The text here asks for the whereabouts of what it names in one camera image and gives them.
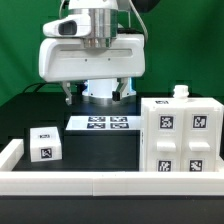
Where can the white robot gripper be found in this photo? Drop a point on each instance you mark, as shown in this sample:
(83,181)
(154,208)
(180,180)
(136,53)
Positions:
(62,59)

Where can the white cabinet body box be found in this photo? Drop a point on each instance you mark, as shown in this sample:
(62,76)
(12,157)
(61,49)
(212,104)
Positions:
(181,99)

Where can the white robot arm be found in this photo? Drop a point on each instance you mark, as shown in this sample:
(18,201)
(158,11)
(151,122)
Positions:
(89,45)

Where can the white cabinet top block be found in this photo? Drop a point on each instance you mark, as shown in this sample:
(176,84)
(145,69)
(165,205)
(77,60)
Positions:
(45,144)

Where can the white left fence bar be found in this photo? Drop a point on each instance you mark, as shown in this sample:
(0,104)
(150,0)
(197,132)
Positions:
(11,154)

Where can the white fence bar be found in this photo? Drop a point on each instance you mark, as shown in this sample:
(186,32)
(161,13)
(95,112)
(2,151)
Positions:
(111,183)
(11,154)

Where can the white front fence bar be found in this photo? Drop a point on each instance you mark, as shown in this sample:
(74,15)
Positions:
(111,183)

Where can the white marker base plate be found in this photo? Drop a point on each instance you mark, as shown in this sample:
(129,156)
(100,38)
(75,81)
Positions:
(105,123)

